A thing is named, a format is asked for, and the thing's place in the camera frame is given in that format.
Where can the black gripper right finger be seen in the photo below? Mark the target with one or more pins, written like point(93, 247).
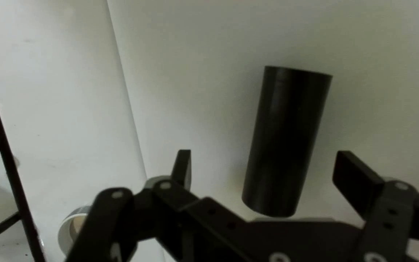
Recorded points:
point(359, 180)

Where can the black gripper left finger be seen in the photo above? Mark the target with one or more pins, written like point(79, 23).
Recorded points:
point(182, 170)

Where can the black bottle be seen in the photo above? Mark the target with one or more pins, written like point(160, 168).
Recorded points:
point(282, 146)

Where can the small silver round cap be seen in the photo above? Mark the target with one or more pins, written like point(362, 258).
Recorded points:
point(71, 234)

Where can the black flat stove grate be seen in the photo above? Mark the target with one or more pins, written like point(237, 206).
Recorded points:
point(6, 146)

